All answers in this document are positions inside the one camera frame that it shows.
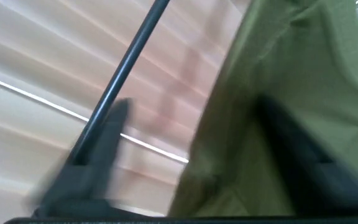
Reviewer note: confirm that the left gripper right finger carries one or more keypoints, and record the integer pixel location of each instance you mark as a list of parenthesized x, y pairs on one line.
[(315, 174)]

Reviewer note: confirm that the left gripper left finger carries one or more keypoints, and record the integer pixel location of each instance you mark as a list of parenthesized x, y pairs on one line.
[(82, 180)]

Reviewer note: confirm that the black clothes rack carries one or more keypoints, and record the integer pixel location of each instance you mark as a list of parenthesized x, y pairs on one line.
[(126, 62)]

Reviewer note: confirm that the green sleeveless top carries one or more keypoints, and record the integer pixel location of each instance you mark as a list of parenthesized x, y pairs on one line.
[(291, 56)]

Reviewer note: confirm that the beige curtain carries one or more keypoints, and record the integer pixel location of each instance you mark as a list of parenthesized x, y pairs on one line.
[(42, 46)]

